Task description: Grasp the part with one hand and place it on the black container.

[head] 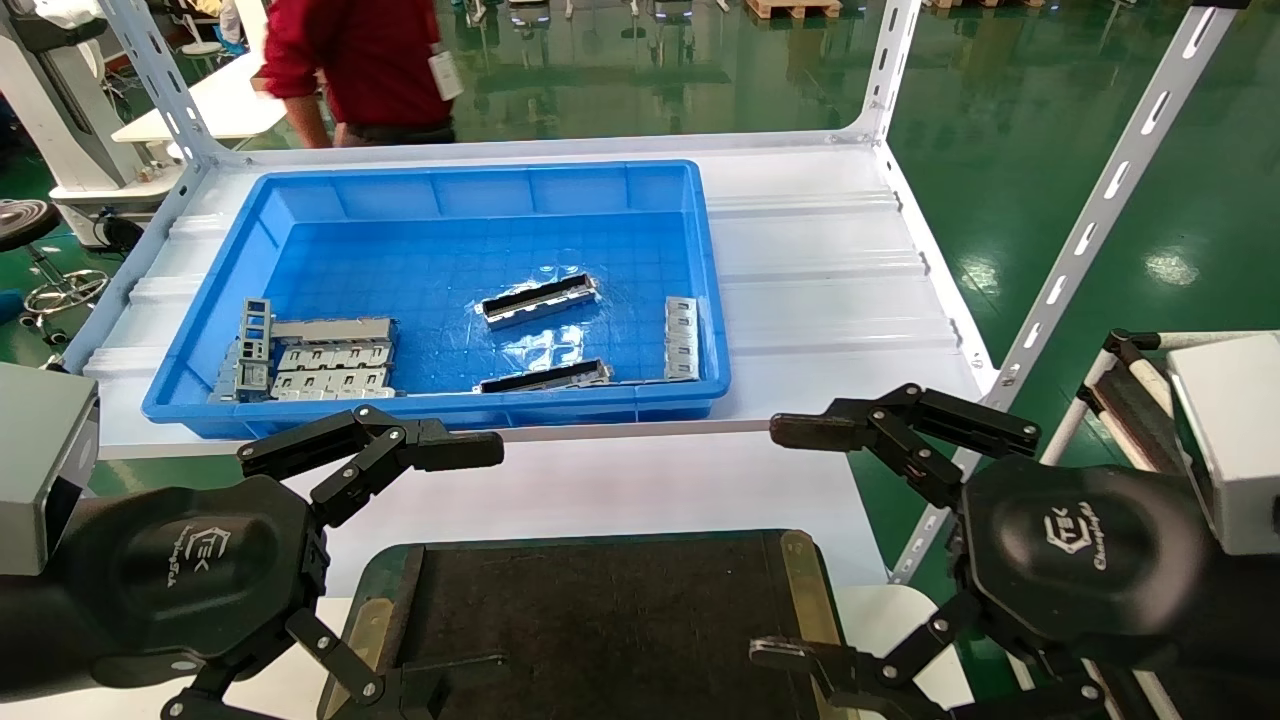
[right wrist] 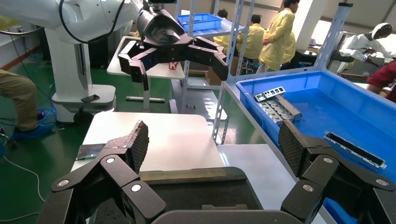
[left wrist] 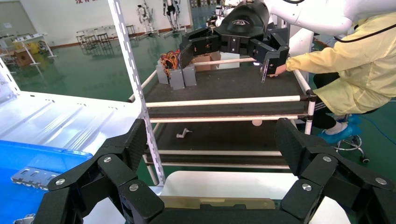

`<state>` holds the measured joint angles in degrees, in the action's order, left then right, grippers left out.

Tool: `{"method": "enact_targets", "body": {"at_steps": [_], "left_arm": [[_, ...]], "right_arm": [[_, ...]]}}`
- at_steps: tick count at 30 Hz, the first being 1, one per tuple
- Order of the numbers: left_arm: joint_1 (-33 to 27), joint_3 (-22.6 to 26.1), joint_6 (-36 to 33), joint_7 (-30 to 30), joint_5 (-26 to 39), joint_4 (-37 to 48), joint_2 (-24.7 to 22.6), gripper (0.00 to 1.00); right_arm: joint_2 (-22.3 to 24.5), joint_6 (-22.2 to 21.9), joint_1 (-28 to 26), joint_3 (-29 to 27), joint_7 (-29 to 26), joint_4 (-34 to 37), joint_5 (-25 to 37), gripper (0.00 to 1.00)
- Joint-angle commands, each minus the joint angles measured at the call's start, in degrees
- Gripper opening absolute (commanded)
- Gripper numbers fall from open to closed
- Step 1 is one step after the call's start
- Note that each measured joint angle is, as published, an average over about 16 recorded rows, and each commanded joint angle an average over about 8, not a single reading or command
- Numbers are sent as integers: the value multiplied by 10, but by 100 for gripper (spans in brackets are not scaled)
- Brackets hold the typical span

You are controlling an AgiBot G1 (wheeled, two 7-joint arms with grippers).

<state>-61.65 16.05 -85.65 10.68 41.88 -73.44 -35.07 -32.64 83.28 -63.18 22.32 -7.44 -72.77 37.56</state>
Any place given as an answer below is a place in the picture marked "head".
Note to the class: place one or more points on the white work table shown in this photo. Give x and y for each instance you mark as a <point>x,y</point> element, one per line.
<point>230,105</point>

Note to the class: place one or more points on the person in red shirt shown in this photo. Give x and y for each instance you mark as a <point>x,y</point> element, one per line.
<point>360,60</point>

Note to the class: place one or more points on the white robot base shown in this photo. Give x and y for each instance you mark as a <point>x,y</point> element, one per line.
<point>60,110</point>

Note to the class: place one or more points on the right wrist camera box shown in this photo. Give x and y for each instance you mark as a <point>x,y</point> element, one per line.
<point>1235,440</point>

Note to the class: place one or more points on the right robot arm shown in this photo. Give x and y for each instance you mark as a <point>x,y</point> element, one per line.
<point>1230,630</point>

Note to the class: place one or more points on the blue plastic bin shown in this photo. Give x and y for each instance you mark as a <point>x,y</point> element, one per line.
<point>480,190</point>

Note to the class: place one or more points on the black round stool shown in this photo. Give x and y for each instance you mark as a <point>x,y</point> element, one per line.
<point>25,220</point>

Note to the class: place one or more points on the white metal shelf rack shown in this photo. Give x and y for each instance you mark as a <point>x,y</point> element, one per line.
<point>820,300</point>

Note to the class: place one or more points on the long black silver part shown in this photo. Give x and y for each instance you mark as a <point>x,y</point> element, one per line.
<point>540,298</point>
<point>550,376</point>

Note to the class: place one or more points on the grey long housing part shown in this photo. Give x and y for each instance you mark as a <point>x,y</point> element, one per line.
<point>330,382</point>
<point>335,356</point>
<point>335,329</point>

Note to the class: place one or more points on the white black cart frame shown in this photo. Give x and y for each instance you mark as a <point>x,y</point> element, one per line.
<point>1125,395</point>

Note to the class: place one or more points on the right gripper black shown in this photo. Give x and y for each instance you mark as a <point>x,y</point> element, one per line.
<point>1080,555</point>

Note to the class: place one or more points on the wooden pallet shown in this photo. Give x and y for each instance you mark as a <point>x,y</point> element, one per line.
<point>795,8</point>

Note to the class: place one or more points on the black container tray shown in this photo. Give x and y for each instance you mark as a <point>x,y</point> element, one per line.
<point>600,620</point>

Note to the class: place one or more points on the silver connector strip part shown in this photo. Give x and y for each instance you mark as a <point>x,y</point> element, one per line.
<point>681,340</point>

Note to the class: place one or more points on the grey upright frame part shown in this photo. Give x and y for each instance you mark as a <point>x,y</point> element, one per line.
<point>256,325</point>

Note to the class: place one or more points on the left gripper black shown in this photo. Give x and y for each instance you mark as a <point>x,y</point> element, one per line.
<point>200,570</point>

